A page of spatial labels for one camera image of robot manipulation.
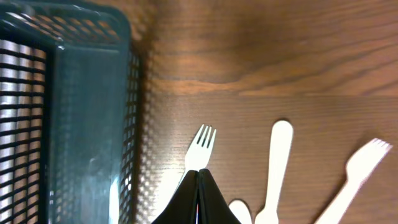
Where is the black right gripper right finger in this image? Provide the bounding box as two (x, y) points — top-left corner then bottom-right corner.
(198, 169), (240, 224)

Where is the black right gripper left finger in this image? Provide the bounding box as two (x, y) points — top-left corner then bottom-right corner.
(152, 170), (198, 224)

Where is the clear mesh plastic basket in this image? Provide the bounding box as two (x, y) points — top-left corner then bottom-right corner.
(1, 40), (46, 223)

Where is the pink-white plastic spoon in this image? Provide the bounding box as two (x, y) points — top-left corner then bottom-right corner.
(228, 199), (252, 224)

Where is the pale green plastic fork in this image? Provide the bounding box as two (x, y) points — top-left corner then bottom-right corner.
(178, 124), (217, 185)

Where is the pink plastic fork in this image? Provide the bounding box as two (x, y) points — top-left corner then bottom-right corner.
(315, 138), (393, 224)

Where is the white plastic fork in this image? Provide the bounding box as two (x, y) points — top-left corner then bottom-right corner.
(254, 120), (294, 224)

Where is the dark green mesh basket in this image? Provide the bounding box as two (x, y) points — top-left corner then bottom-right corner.
(1, 1), (139, 223)

